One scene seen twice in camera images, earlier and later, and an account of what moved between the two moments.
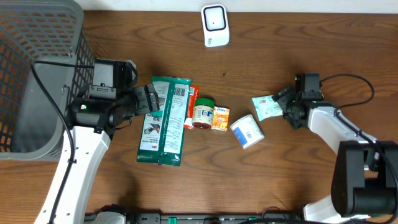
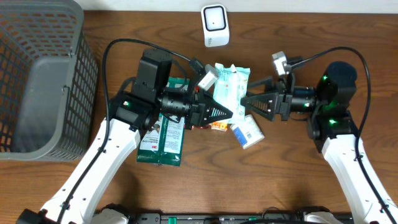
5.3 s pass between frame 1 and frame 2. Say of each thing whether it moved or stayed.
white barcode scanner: stayed
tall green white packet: stayed
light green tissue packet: moved
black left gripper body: moved
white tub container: stayed
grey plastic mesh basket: stayed
